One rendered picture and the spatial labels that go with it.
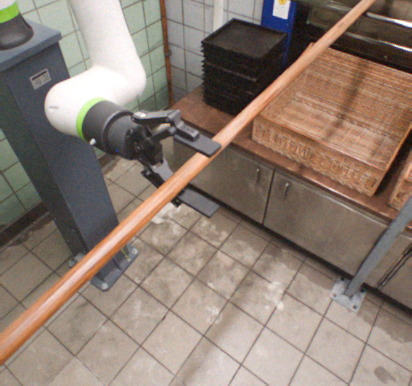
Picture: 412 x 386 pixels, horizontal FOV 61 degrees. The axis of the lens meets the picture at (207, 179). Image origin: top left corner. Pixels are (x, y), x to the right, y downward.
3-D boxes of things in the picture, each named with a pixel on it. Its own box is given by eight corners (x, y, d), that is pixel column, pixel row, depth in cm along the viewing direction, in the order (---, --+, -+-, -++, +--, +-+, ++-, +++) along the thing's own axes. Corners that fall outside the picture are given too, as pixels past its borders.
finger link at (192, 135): (174, 125, 54) (173, 108, 52) (199, 137, 52) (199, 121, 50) (167, 129, 54) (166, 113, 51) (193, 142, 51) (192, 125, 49)
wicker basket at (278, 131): (298, 91, 182) (311, 40, 161) (409, 134, 160) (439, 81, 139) (248, 141, 157) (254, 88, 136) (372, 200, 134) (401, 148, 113)
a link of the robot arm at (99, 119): (84, 155, 67) (72, 116, 61) (129, 127, 74) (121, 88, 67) (105, 169, 65) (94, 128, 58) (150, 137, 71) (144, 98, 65)
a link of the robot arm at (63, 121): (46, 133, 74) (23, 89, 66) (91, 104, 81) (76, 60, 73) (88, 159, 68) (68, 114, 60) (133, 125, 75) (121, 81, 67)
